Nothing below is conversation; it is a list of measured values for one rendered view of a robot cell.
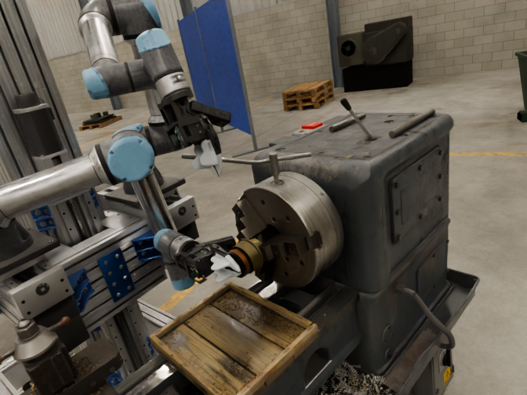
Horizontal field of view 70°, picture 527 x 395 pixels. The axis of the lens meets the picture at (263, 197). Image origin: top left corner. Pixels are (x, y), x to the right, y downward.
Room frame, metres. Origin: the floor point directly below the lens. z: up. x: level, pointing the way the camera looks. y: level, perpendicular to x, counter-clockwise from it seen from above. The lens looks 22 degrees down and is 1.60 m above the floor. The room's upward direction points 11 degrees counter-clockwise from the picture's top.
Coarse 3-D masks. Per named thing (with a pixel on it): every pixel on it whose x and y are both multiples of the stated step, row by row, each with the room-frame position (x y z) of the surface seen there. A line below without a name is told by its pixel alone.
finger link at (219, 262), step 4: (216, 256) 0.87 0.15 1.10; (220, 256) 0.85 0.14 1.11; (228, 256) 0.84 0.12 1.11; (212, 260) 0.85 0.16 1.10; (216, 260) 0.85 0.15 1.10; (220, 260) 0.84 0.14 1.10; (224, 260) 0.84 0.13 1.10; (228, 260) 0.83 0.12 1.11; (232, 260) 0.83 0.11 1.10; (216, 264) 0.83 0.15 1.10; (220, 264) 0.82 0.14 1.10; (224, 264) 0.82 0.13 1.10; (228, 264) 0.82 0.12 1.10; (232, 264) 0.82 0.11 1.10; (236, 264) 0.82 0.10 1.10; (212, 268) 0.81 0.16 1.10; (216, 268) 0.81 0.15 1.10; (220, 268) 0.81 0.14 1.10; (232, 268) 0.82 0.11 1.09; (236, 268) 0.81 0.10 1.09
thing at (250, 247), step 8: (240, 240) 0.90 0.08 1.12; (248, 240) 0.88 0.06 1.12; (256, 240) 0.90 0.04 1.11; (232, 248) 0.88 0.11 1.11; (240, 248) 0.86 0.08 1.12; (248, 248) 0.86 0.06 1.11; (256, 248) 0.86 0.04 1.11; (232, 256) 0.84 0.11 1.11; (240, 256) 0.84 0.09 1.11; (248, 256) 0.84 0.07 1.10; (256, 256) 0.85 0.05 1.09; (240, 264) 0.83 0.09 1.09; (248, 264) 0.83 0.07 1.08; (256, 264) 0.84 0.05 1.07; (248, 272) 0.83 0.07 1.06
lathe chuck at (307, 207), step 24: (264, 192) 0.94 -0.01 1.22; (288, 192) 0.91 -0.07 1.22; (312, 192) 0.93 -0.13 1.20; (264, 216) 0.95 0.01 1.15; (288, 216) 0.88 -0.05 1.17; (312, 216) 0.86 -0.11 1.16; (264, 240) 0.98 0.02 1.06; (336, 240) 0.88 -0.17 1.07; (288, 264) 0.91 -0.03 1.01; (312, 264) 0.84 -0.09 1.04
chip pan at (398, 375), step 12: (456, 288) 1.23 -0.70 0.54; (468, 288) 1.21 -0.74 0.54; (456, 300) 1.16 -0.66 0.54; (444, 312) 1.11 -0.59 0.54; (432, 324) 1.06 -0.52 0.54; (444, 324) 1.05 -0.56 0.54; (420, 336) 1.02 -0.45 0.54; (432, 336) 1.01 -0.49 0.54; (420, 348) 0.97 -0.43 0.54; (408, 360) 0.93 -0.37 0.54; (396, 372) 0.89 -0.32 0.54; (408, 372) 0.89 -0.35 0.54; (384, 384) 0.86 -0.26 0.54; (396, 384) 0.85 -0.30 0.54
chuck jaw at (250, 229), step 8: (240, 200) 1.03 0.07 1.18; (248, 200) 1.00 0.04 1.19; (232, 208) 0.99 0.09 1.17; (240, 208) 0.96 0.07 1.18; (248, 208) 0.97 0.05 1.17; (240, 216) 0.97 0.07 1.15; (248, 216) 0.95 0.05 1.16; (256, 216) 0.96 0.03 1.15; (240, 224) 0.95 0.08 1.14; (248, 224) 0.93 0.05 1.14; (256, 224) 0.94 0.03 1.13; (264, 224) 0.95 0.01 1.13; (240, 232) 0.91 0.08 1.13; (248, 232) 0.92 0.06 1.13; (256, 232) 0.92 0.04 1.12
